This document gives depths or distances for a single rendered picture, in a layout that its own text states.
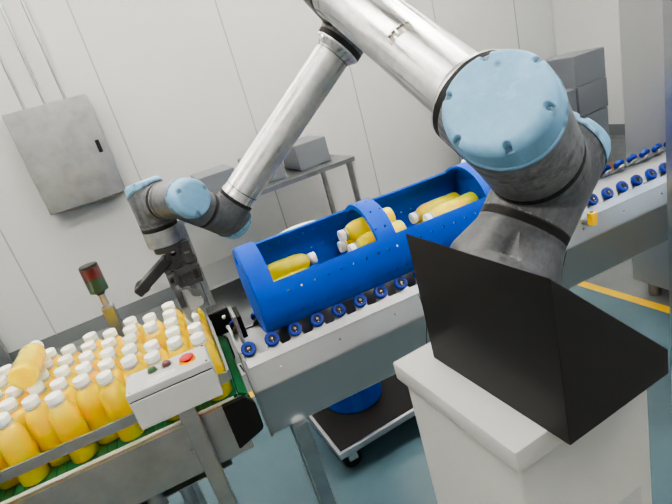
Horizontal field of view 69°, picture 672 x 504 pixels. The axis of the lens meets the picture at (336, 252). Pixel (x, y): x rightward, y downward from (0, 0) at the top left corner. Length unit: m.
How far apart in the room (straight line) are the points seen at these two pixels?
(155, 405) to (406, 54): 0.93
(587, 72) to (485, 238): 4.33
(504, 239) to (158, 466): 1.09
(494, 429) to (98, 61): 4.34
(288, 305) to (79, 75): 3.58
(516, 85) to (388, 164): 4.90
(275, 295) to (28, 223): 3.55
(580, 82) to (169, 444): 4.42
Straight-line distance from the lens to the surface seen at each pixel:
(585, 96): 5.05
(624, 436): 1.02
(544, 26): 7.09
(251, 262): 1.44
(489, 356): 0.83
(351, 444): 2.29
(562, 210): 0.84
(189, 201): 1.14
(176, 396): 1.27
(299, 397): 1.63
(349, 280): 1.49
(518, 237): 0.80
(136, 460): 1.48
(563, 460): 0.91
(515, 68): 0.70
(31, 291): 4.90
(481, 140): 0.67
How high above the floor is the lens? 1.66
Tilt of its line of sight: 20 degrees down
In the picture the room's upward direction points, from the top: 16 degrees counter-clockwise
